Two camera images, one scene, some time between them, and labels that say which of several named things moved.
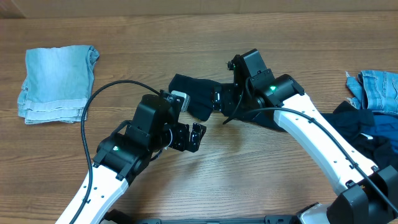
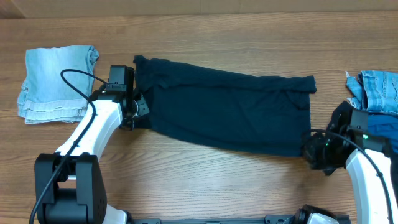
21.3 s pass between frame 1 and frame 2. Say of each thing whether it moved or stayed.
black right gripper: moved
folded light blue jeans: stayed
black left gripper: moved
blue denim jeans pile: stayed
